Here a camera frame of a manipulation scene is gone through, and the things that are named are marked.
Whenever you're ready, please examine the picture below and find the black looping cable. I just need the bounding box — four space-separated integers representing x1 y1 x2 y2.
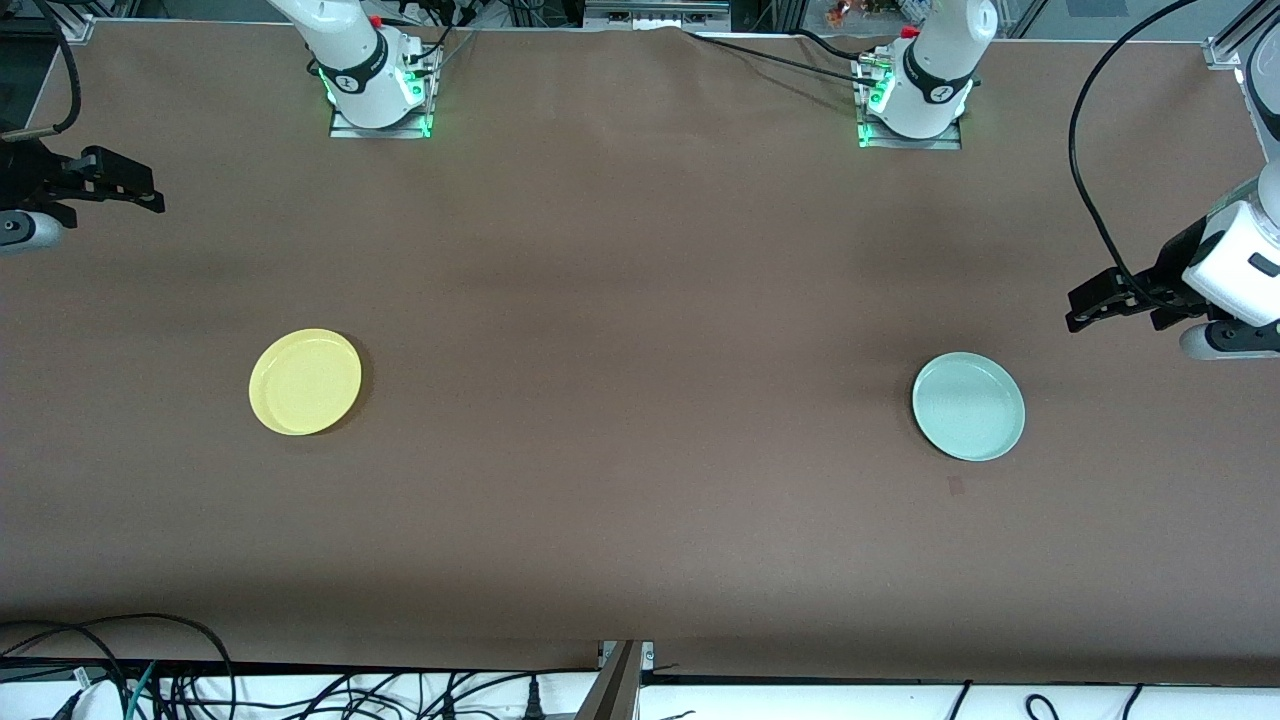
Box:
0 612 237 720

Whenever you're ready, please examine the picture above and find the aluminium profile post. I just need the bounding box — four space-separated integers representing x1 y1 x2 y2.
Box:
578 640 646 720

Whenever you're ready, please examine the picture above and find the pale green round plate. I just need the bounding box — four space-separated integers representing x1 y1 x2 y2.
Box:
911 351 1027 463

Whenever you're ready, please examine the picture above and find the long black cable on table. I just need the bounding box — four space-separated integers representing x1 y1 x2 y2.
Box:
685 30 883 88

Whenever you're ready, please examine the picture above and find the brown table cover sheet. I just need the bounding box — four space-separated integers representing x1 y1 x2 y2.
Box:
0 20 1280 686

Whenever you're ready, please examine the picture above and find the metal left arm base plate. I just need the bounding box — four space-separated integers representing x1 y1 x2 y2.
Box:
857 55 963 151

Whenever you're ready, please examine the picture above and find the teal cable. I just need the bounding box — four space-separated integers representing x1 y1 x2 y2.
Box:
125 660 158 720

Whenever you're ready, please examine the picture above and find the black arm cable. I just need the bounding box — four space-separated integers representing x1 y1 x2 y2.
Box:
1067 0 1201 301
0 18 83 141

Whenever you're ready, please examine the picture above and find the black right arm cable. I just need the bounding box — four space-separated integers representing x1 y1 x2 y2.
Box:
0 18 83 141

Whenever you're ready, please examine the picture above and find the aluminium corner rail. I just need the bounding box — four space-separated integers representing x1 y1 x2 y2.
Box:
1205 0 1280 71

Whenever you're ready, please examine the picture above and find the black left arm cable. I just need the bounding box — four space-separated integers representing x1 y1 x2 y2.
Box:
1067 0 1201 301

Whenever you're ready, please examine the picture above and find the yellow round plate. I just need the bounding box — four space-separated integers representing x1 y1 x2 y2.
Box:
248 328 363 437

